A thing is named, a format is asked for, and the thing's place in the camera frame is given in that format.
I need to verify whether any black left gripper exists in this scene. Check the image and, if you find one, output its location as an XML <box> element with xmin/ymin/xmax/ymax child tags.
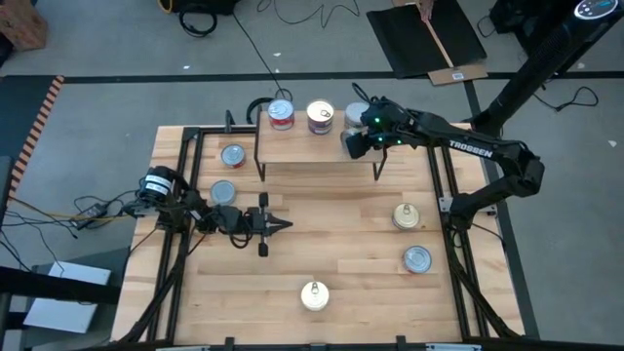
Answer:
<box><xmin>243</xmin><ymin>192</ymin><xmax>293</xmax><ymax>258</ymax></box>

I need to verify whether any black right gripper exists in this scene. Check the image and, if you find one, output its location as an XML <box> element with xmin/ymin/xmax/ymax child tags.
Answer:
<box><xmin>344</xmin><ymin>97</ymin><xmax>415</xmax><ymax>160</ymax></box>

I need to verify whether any red label can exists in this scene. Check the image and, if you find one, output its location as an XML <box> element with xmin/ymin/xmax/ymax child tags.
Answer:
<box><xmin>267</xmin><ymin>98</ymin><xmax>295</xmax><ymax>123</ymax></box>

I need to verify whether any wooden shelf with black legs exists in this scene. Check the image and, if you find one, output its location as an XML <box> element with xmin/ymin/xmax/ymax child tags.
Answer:
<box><xmin>252</xmin><ymin>102</ymin><xmax>388</xmax><ymax>182</ymax></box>

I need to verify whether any black flat panel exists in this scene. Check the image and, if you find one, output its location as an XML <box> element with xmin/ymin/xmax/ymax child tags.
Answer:
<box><xmin>366</xmin><ymin>0</ymin><xmax>488</xmax><ymax>80</ymax></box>

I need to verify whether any flattened cardboard sheet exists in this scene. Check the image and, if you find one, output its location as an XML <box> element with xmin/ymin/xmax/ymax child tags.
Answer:
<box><xmin>391</xmin><ymin>0</ymin><xmax>489</xmax><ymax>87</ymax></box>

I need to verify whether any thin wooden stick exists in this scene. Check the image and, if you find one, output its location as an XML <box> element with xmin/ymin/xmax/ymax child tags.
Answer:
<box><xmin>424</xmin><ymin>18</ymin><xmax>455</xmax><ymax>69</ymax></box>

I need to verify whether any person's hand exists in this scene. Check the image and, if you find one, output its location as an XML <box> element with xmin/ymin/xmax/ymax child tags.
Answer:
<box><xmin>416</xmin><ymin>0</ymin><xmax>436</xmax><ymax>23</ymax></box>

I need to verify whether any black tower fan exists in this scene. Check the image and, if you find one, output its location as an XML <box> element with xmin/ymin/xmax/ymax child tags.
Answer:
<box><xmin>469</xmin><ymin>0</ymin><xmax>624</xmax><ymax>153</ymax></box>

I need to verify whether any black floor equipment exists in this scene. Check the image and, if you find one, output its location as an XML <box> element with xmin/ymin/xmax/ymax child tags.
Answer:
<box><xmin>487</xmin><ymin>0</ymin><xmax>579</xmax><ymax>51</ymax></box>

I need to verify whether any black power adapter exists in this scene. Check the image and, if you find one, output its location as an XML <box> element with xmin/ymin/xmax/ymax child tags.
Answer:
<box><xmin>71</xmin><ymin>202</ymin><xmax>109</xmax><ymax>231</ymax></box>

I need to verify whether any black equipment case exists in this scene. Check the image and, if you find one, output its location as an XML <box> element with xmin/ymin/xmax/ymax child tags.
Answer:
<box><xmin>158</xmin><ymin>0</ymin><xmax>241</xmax><ymax>17</ymax></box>

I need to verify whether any white flat box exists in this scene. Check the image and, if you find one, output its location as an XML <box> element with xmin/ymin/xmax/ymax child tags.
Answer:
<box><xmin>22</xmin><ymin>260</ymin><xmax>113</xmax><ymax>335</ymax></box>

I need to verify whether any black horizontal beam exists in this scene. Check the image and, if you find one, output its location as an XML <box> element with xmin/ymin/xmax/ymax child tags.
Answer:
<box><xmin>0</xmin><ymin>265</ymin><xmax>123</xmax><ymax>307</ymax></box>

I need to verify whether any orange black hazard strip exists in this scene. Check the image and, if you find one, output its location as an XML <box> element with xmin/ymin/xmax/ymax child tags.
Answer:
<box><xmin>8</xmin><ymin>74</ymin><xmax>66</xmax><ymax>200</ymax></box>

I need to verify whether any brown cardboard box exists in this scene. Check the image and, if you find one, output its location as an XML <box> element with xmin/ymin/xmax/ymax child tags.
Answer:
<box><xmin>0</xmin><ymin>0</ymin><xmax>50</xmax><ymax>53</ymax></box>

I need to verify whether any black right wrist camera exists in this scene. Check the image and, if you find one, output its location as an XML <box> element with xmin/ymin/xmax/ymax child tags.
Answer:
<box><xmin>369</xmin><ymin>97</ymin><xmax>394</xmax><ymax>121</ymax></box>

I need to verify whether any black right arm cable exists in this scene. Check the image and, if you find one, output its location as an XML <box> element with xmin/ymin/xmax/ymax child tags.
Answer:
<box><xmin>351</xmin><ymin>81</ymin><xmax>379</xmax><ymax>106</ymax></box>

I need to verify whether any black aluminium rig frame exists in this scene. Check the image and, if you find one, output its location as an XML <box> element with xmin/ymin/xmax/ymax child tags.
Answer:
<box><xmin>111</xmin><ymin>109</ymin><xmax>540</xmax><ymax>351</ymax></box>

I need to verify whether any thick black hose loop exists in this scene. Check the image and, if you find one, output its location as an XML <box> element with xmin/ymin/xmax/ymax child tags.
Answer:
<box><xmin>245</xmin><ymin>96</ymin><xmax>285</xmax><ymax>126</ymax></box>

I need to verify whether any thin squiggly black floor cable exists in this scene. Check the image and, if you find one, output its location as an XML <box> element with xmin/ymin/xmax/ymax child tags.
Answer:
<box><xmin>255</xmin><ymin>0</ymin><xmax>363</xmax><ymax>29</ymax></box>

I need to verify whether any long black floor cable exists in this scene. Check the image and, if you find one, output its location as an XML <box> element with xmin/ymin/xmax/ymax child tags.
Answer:
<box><xmin>230</xmin><ymin>12</ymin><xmax>294</xmax><ymax>107</ymax></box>

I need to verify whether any black coiled floor cable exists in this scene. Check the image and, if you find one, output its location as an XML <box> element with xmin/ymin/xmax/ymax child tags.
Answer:
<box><xmin>176</xmin><ymin>8</ymin><xmax>219</xmax><ymax>40</ymax></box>

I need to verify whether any orange floor cable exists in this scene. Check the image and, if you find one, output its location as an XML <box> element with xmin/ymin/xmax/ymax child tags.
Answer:
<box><xmin>8</xmin><ymin>194</ymin><xmax>143</xmax><ymax>222</ymax></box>

